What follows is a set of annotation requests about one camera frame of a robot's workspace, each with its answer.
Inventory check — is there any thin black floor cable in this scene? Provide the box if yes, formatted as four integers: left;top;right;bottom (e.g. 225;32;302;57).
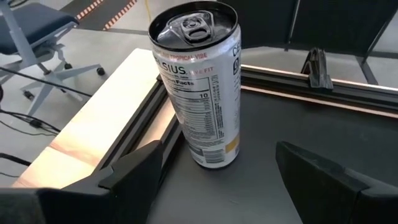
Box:
0;66;93;98

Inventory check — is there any black hazard-striped floor mat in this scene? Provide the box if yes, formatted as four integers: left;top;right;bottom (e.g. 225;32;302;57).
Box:
60;0;139;32

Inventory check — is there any black folding divider screen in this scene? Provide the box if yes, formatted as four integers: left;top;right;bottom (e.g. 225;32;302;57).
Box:
217;0;398;85

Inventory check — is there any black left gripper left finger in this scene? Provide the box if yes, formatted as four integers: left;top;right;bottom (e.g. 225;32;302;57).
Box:
0;139;165;224

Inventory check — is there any yellow floor cable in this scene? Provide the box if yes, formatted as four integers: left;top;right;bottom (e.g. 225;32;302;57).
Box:
144;0;153;22

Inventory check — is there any white Celsius energy drink can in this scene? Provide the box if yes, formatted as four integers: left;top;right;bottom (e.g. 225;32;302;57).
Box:
147;0;242;170

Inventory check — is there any blue grey office chair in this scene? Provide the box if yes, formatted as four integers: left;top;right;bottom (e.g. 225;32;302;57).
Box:
0;0;106;116

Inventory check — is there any black triangular rail bracket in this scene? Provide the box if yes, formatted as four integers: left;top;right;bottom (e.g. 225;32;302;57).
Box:
300;46;334;91

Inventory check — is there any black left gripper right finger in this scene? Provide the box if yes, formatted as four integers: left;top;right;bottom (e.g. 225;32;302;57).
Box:
275;140;398;224

